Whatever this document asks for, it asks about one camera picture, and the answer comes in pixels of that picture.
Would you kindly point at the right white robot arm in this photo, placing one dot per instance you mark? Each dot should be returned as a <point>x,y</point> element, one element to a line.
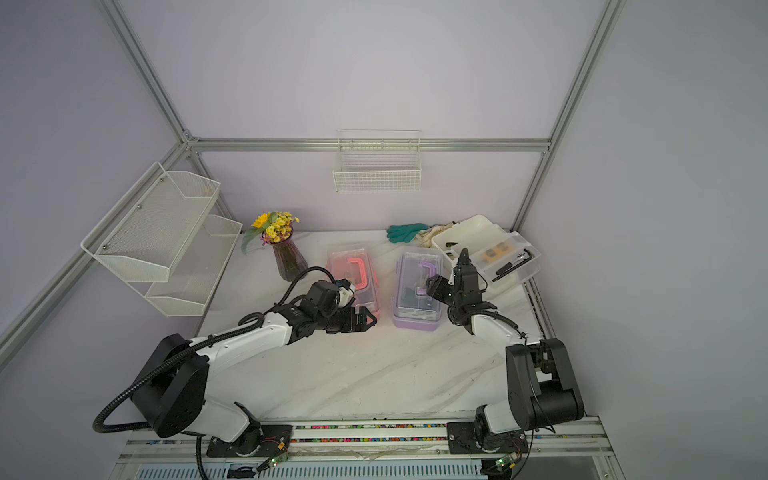
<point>541,387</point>

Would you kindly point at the beige work glove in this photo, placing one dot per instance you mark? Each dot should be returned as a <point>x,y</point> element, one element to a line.
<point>424,238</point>

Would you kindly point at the pink toolbox with clear lid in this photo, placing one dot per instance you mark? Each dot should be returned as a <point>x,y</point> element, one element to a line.
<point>353,262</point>

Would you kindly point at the white toolbox with clear lid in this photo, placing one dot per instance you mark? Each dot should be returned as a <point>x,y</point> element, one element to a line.
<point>490,246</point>

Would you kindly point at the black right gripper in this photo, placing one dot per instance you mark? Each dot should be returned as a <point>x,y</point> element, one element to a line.
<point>437,290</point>

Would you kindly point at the glass vase with yellow flowers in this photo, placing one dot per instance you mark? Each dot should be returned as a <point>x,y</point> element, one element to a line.
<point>276,230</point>

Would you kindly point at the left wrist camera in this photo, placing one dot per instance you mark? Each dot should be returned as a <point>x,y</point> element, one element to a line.
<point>326,297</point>

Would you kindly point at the purple toolbox with clear lid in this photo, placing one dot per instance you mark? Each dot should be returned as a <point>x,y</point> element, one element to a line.
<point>412,307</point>

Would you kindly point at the white wire wall basket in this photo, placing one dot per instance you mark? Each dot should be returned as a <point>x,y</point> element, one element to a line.
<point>375,161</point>

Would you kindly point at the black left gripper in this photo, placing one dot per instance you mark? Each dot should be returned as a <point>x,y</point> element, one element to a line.
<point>351,325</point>

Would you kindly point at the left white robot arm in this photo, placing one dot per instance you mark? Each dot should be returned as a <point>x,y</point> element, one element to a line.
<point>170,394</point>

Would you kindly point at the green work glove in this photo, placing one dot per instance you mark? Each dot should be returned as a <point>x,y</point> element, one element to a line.
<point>405,233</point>

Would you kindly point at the black hex key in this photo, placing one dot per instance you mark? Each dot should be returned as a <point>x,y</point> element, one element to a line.
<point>521,258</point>

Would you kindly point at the white mesh two-tier shelf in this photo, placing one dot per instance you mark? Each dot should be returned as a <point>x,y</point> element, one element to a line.
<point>165,241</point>

